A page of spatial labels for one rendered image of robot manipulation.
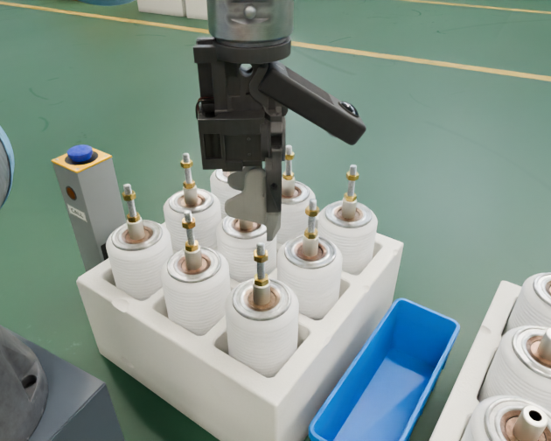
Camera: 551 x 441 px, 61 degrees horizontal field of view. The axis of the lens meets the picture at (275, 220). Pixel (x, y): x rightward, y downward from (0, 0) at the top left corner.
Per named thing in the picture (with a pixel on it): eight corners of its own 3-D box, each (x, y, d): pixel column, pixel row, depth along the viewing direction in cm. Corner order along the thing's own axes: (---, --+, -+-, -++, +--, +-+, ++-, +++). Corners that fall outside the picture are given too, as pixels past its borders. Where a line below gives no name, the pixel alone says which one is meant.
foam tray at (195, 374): (275, 482, 65) (275, 407, 55) (99, 353, 84) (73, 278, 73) (390, 314, 92) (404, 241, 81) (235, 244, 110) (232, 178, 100)
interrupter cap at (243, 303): (262, 332, 56) (262, 328, 55) (219, 302, 60) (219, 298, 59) (303, 298, 60) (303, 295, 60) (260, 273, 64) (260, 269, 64)
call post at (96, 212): (115, 311, 92) (76, 173, 74) (92, 297, 96) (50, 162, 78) (142, 290, 97) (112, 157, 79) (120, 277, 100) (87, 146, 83)
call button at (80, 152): (79, 168, 76) (76, 157, 75) (65, 161, 78) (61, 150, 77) (100, 158, 79) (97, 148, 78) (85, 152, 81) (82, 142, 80)
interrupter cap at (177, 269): (204, 243, 70) (204, 239, 69) (231, 269, 65) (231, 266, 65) (157, 262, 66) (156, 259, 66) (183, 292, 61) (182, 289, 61)
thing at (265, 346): (265, 428, 65) (263, 340, 54) (218, 388, 70) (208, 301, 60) (308, 383, 70) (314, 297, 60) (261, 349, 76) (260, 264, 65)
